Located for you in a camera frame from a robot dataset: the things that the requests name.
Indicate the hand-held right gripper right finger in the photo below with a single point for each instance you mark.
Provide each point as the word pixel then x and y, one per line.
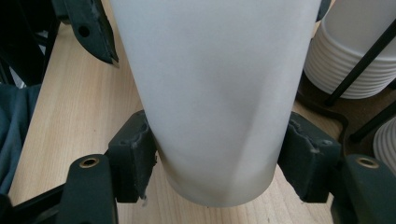
pixel 308 158

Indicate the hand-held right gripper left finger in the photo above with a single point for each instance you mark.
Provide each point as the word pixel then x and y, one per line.
pixel 132 158

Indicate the stack of white cups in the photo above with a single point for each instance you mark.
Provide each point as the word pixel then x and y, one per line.
pixel 387 146
pixel 348 46

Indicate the frosted white cup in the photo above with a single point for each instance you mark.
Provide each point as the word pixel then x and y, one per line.
pixel 214 99

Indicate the black metal stand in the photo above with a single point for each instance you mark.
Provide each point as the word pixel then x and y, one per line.
pixel 25 37

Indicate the blue-grey cloth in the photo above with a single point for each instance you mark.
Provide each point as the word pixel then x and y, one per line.
pixel 15 130

